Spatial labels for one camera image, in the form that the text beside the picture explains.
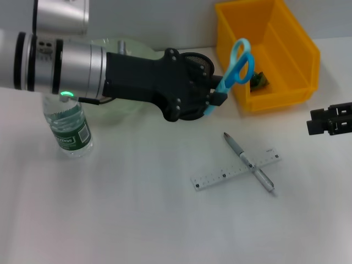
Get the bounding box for green plastic wrapper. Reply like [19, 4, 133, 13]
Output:
[249, 70, 271, 91]

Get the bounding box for clear green-label water bottle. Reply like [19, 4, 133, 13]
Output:
[42, 93, 94, 158]

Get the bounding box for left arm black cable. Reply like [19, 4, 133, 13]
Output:
[78, 40, 128, 106]

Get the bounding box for green glass fruit bowl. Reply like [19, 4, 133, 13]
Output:
[90, 37, 166, 126]

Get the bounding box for black mesh pen cup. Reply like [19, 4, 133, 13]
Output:
[180, 52, 216, 121]

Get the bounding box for clear plastic ruler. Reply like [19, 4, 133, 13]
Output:
[190, 147, 283, 191]

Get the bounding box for blue plastic scissors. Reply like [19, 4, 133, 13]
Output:
[204, 38, 256, 117]

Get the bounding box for grey white pen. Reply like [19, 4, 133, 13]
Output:
[223, 131, 277, 197]

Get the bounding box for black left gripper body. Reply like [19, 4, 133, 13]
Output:
[102, 48, 195, 123]

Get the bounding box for yellow plastic bin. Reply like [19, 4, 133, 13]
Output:
[215, 0, 322, 113]

